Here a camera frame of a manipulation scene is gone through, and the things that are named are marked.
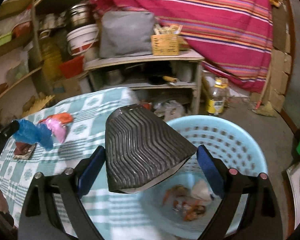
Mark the brown paper bag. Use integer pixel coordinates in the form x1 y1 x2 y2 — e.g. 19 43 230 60
162 184 206 222

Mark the steel cooking pot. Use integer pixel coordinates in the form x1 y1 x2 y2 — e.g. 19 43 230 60
69 3 91 28

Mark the large oil jug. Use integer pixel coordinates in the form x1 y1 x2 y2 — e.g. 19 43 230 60
39 29 62 82

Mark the beige cloth mask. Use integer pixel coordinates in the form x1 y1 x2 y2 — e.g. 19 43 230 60
190 180 212 202

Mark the orange plastic wrapper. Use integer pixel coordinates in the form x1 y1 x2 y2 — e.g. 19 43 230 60
38 112 74 125

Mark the maroon scouring pad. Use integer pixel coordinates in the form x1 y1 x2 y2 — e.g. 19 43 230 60
14 142 37 156

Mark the grey fabric cover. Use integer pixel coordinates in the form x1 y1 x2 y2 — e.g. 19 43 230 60
100 11 157 59

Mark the blue plastic bag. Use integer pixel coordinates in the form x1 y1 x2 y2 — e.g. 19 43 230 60
13 119 53 151

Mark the broom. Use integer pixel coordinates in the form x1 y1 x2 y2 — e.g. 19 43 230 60
253 67 275 117

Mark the yellow utensil basket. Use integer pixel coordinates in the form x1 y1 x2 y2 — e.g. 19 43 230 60
151 24 183 56

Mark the yellow-capped oil bottle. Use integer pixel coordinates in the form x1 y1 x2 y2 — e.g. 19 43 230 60
206 77 229 115

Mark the white plastic bucket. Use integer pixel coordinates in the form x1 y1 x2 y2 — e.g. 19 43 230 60
66 24 99 56

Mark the striped magenta curtain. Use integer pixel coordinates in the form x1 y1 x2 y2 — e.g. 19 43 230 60
90 0 273 93

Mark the red plastic basket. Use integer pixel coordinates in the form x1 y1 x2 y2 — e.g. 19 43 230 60
58 56 84 79

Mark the green checkered tablecloth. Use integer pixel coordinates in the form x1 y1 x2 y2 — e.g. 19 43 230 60
0 87 170 239

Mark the green plastic tray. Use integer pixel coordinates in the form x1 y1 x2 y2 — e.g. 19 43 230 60
0 32 12 46

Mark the wooden wall shelf unit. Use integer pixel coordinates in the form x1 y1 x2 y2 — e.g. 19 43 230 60
0 0 53 98

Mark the low wooden cabinet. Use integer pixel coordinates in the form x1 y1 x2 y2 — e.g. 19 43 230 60
84 49 204 114

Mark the pink plastic wrapper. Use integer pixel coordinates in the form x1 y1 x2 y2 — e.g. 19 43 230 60
44 118 66 143

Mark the light blue plastic basket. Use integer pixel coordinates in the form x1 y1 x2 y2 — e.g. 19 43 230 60
140 115 276 239

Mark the yellow egg tray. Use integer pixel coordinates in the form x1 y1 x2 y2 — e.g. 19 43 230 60
21 95 55 118

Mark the printed paper packet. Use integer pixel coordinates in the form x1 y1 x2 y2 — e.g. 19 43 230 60
13 142 37 160

